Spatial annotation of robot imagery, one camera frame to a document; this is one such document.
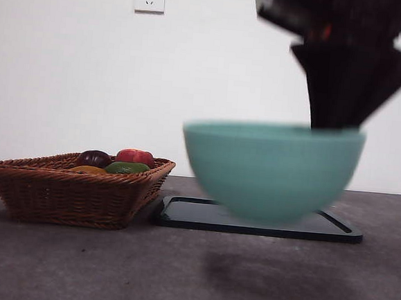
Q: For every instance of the dark purple fruit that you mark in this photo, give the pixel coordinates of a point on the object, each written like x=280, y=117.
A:
x=94, y=158

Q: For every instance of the brown wicker basket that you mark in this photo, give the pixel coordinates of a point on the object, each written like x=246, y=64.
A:
x=65, y=195

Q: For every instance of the yellow-brown kiwifruit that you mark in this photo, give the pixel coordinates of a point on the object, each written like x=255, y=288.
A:
x=87, y=170

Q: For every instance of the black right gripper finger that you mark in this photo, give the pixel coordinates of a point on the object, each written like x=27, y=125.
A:
x=397, y=71
x=334, y=87

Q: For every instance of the red apple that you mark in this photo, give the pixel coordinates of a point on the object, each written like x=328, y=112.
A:
x=135, y=156

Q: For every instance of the light teal bowl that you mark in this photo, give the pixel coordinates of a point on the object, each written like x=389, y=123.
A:
x=271, y=173

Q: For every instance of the green avocado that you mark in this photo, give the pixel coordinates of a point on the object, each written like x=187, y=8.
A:
x=126, y=167

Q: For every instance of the dark teal rectangular tray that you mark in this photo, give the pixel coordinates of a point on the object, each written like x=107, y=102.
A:
x=188, y=213

